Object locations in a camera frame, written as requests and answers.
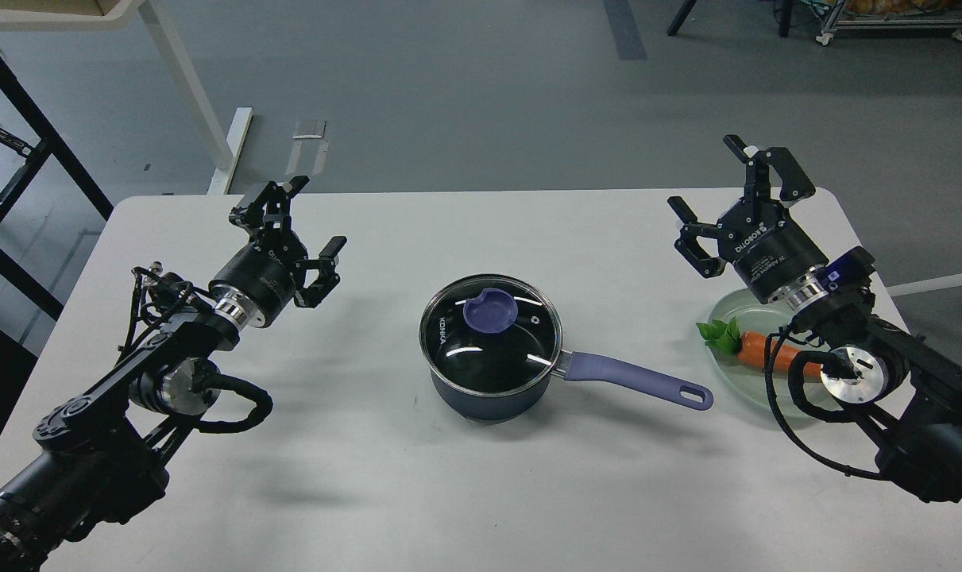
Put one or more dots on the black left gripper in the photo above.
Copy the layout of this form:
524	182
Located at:
256	283

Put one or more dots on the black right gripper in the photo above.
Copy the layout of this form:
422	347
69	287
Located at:
766	247

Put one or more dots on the glass pot lid purple knob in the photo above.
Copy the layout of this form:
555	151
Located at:
490	334

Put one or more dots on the blue saucepan purple handle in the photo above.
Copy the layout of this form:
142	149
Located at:
577	366

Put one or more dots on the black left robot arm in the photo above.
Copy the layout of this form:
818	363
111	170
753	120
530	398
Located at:
104	452

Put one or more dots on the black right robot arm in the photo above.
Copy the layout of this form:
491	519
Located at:
905	396

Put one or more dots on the pale green plate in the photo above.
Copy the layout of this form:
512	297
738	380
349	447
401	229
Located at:
747	381

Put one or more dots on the orange toy carrot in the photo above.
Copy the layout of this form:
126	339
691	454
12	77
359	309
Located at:
748	346

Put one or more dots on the black furniture legs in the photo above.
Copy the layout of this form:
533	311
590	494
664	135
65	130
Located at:
783	10

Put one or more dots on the black metal rack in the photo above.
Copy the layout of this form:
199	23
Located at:
50	145

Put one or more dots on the metal wheeled cart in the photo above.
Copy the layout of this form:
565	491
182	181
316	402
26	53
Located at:
900	15

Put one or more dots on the white desk frame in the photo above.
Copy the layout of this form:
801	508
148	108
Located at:
224	145

